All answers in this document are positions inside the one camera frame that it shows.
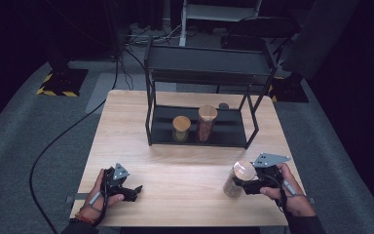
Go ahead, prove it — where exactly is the tangle of floor cables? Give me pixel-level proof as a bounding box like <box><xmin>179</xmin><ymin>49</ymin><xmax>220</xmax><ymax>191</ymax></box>
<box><xmin>123</xmin><ymin>22</ymin><xmax>184</xmax><ymax>47</ymax></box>

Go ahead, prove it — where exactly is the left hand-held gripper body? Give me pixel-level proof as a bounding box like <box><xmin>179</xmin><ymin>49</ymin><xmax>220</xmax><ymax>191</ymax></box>
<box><xmin>100</xmin><ymin>162</ymin><xmax>134</xmax><ymax>200</ymax></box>

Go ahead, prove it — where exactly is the thick black floor cable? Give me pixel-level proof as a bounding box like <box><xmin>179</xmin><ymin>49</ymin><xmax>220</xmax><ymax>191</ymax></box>
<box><xmin>27</xmin><ymin>55</ymin><xmax>121</xmax><ymax>234</ymax></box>

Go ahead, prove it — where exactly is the grey flat bar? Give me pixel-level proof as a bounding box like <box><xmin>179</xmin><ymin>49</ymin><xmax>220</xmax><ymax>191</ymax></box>
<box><xmin>65</xmin><ymin>193</ymin><xmax>91</xmax><ymax>203</ymax></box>

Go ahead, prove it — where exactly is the beaded bracelet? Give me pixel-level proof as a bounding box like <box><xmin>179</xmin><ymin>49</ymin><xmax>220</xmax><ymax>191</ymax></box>
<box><xmin>74</xmin><ymin>214</ymin><xmax>97</xmax><ymax>226</ymax></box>

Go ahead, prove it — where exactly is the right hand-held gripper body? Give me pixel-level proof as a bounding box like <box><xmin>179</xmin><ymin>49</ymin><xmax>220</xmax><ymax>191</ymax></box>
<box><xmin>243</xmin><ymin>152</ymin><xmax>292</xmax><ymax>197</ymax></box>

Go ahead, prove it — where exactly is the person's right hand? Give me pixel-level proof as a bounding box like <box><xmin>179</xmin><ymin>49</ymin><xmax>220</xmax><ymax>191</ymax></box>
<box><xmin>259</xmin><ymin>162</ymin><xmax>318</xmax><ymax>218</ymax></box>

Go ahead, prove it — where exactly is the glass jar of pale grains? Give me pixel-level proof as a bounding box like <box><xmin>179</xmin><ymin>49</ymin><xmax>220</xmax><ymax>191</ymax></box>
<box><xmin>222</xmin><ymin>159</ymin><xmax>257</xmax><ymax>200</ymax></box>

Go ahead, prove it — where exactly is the black metal shelf rack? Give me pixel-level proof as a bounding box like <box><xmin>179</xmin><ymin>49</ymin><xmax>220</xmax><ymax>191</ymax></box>
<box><xmin>143</xmin><ymin>38</ymin><xmax>279</xmax><ymax>151</ymax></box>

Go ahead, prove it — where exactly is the tall glass jar of red beans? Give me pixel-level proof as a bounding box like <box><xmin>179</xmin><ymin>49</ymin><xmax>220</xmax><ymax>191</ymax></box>
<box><xmin>196</xmin><ymin>103</ymin><xmax>219</xmax><ymax>143</ymax></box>

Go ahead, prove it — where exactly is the white metal frame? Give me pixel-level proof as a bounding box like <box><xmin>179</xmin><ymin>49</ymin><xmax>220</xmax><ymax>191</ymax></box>
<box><xmin>178</xmin><ymin>0</ymin><xmax>263</xmax><ymax>48</ymax></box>

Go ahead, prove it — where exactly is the person's left hand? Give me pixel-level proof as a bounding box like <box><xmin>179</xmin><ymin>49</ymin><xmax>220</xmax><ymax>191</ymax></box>
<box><xmin>77</xmin><ymin>168</ymin><xmax>126</xmax><ymax>225</ymax></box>

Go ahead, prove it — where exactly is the grey fabric cover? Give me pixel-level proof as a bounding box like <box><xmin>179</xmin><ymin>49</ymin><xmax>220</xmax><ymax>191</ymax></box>
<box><xmin>280</xmin><ymin>0</ymin><xmax>362</xmax><ymax>81</ymax></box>

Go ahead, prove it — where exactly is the striped black stand base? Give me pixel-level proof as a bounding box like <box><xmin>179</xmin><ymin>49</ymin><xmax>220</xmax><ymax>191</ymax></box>
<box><xmin>268</xmin><ymin>76</ymin><xmax>310</xmax><ymax>104</ymax></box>
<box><xmin>35</xmin><ymin>66</ymin><xmax>90</xmax><ymax>98</ymax></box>

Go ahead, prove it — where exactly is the glass jar of green beans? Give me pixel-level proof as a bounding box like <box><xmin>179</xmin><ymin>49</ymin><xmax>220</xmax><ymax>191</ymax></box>
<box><xmin>170</xmin><ymin>115</ymin><xmax>193</xmax><ymax>143</ymax></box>

